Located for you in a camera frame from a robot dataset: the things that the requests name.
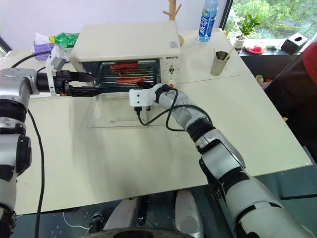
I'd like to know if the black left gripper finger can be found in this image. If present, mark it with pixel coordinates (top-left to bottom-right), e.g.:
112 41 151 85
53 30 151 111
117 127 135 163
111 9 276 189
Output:
70 71 99 84
72 86 105 98

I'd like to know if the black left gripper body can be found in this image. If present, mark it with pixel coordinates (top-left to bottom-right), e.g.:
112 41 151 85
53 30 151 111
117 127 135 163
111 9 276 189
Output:
54 70 75 97

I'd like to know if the metal wire sausage tray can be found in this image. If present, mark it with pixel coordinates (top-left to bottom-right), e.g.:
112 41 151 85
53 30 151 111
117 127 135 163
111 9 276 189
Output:
97 61 157 88

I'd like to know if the long red sausage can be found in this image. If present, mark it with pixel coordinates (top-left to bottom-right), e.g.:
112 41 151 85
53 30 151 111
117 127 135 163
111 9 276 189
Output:
110 62 139 72
116 77 147 86

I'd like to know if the glass toaster oven door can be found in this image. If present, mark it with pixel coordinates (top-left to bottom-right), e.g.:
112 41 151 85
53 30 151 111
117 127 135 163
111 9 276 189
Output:
86 95 154 129

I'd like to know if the cream toaster oven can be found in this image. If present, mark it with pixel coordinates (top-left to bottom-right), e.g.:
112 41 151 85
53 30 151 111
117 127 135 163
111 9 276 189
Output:
68 20 183 99

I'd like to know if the purple plastic bag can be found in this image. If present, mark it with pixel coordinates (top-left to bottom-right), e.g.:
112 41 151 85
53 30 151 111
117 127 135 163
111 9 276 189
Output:
32 32 54 61

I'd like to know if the green plastic bottle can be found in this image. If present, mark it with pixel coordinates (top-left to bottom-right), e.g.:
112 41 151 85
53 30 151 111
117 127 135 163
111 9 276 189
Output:
48 32 80 49

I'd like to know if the steel cup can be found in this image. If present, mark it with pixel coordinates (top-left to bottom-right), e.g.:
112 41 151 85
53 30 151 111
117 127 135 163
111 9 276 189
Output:
210 50 231 76

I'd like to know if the wooden branch stand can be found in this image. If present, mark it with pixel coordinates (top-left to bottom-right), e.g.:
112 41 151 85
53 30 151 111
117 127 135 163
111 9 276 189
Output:
162 0 185 47

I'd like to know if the blue labelled water bottle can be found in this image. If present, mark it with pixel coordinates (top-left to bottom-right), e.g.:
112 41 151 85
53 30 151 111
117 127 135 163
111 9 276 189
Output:
197 0 220 43

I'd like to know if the wooden stick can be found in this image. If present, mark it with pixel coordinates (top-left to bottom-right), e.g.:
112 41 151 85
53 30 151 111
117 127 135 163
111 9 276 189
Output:
223 45 235 60

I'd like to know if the silver rounded robot leg shell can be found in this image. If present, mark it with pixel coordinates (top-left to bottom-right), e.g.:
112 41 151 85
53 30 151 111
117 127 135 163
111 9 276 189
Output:
102 198 140 232
174 190 206 238

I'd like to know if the dark window sill cabinet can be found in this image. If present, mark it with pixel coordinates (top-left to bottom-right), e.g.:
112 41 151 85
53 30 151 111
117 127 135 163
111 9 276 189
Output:
238 37 309 86

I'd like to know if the red plate with fruit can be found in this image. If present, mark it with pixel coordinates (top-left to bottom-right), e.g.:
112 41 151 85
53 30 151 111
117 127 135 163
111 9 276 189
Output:
243 44 267 55

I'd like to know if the potted green plant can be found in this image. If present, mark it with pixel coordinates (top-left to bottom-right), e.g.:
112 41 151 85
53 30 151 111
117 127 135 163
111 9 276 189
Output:
233 13 263 49

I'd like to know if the person in red and black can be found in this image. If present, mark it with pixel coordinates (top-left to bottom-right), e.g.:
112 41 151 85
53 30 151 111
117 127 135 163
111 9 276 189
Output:
264 34 317 152

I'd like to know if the black tissue box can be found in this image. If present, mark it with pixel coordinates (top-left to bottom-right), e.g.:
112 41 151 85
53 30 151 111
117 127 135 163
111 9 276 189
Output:
280 34 310 56

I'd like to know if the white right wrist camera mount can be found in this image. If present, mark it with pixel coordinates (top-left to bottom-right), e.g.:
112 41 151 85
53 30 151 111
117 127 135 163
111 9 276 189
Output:
129 85 159 108

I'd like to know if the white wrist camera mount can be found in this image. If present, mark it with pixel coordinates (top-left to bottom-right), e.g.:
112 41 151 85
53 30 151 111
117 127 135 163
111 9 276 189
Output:
129 85 159 108
46 46 68 97

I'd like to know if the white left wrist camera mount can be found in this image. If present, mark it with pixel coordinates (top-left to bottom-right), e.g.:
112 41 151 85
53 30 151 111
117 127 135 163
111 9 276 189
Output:
46 46 68 97

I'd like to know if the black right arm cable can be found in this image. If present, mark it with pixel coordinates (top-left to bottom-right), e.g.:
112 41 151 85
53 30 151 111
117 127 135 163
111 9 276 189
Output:
133 87 214 131

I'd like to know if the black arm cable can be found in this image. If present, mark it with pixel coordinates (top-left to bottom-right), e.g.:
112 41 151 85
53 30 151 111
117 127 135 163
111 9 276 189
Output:
133 87 214 131
11 51 54 238

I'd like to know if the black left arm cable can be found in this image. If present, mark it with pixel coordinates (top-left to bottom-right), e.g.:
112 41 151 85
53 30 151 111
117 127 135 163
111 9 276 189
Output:
11 51 54 238

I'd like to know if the white floor cable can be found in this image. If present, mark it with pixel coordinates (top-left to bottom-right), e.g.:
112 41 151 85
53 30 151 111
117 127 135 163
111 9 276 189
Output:
62 211 93 231

